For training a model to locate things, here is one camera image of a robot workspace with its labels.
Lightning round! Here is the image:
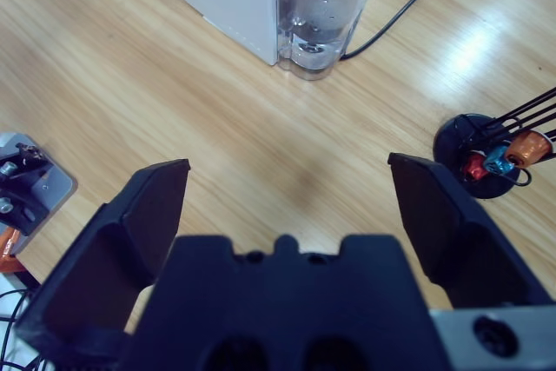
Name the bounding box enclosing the grey camera mount plate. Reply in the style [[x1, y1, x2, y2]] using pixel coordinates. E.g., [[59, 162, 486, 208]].
[[0, 131, 79, 255]]

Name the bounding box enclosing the thin black cable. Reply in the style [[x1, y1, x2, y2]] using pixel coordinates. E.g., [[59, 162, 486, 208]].
[[0, 288, 44, 371]]

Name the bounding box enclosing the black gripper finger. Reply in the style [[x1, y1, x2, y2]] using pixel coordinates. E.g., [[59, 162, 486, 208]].
[[12, 157, 191, 348], [387, 152, 555, 309]]

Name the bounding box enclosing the black capsule holder with rods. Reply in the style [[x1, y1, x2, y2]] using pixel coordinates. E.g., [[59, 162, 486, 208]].
[[433, 87, 556, 202]]

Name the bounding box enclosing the orange coffee capsule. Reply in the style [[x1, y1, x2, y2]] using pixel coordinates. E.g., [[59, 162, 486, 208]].
[[506, 129, 553, 169]]

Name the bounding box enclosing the orange clamp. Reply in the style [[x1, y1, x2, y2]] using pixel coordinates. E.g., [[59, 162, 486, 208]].
[[0, 226, 22, 275]]

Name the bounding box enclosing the red coffee capsule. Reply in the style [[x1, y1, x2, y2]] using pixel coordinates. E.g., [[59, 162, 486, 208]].
[[462, 153, 490, 182]]

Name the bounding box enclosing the black power cable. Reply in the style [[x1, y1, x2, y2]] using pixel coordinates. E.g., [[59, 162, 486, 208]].
[[340, 0, 462, 61]]

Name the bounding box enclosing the blue coffee capsule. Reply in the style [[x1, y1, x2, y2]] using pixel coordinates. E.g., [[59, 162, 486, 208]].
[[484, 144, 518, 176]]

